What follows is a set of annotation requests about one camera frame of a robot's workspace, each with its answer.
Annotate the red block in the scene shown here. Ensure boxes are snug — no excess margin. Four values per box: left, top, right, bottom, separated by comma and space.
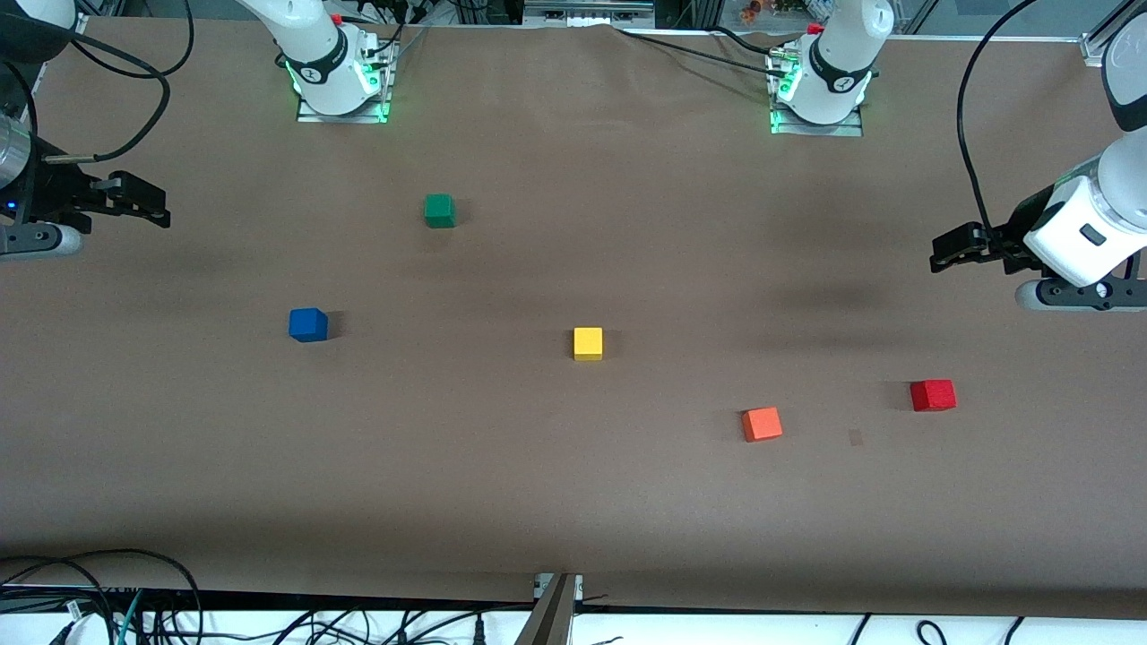
910, 379, 958, 413

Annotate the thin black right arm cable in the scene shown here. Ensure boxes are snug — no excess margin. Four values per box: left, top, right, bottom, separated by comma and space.
76, 0, 194, 78

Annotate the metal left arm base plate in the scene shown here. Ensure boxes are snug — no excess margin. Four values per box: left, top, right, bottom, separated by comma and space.
769, 45, 865, 138

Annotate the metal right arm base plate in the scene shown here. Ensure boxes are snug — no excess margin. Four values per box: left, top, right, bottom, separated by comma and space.
296, 36, 395, 125

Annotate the black base cable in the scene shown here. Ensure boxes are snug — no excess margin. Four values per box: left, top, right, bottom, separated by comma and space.
614, 27, 782, 74

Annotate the silver aluminium frame corner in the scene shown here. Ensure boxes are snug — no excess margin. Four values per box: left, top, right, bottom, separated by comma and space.
1080, 0, 1147, 68

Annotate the silver aluminium frame rail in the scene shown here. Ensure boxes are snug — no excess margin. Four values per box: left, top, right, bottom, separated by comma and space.
524, 0, 655, 26

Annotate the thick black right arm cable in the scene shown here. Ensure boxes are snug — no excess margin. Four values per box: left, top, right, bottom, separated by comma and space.
0, 18, 172, 164

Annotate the green cable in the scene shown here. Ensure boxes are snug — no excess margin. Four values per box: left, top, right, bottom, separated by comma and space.
115, 589, 146, 645

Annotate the orange block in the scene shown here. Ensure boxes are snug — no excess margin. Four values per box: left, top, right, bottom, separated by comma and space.
741, 407, 784, 443

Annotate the black looped cable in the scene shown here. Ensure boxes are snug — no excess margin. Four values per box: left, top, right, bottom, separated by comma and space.
0, 549, 203, 645

